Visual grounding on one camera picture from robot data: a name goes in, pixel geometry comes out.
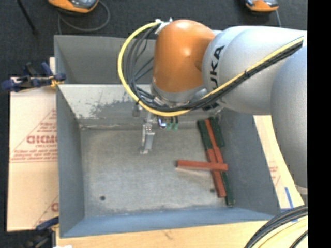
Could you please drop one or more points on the brown cardboard board, red print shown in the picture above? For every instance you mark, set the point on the brown cardboard board, red print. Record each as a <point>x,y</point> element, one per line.
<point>31,179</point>

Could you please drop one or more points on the grey metal bin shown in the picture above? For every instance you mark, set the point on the grey metal bin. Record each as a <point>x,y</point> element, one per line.
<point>144,185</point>

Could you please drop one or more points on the red-brown flat block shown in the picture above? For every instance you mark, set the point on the red-brown flat block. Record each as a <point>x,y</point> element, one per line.
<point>196,165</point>
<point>218,182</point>
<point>218,155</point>
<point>210,134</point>

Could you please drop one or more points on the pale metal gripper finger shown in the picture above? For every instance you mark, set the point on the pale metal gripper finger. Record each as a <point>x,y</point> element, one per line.
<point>143,143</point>
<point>150,141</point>

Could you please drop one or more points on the dark green flat block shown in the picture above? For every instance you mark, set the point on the dark green flat block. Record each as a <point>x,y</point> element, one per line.
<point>228,190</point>
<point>217,132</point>
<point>204,136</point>

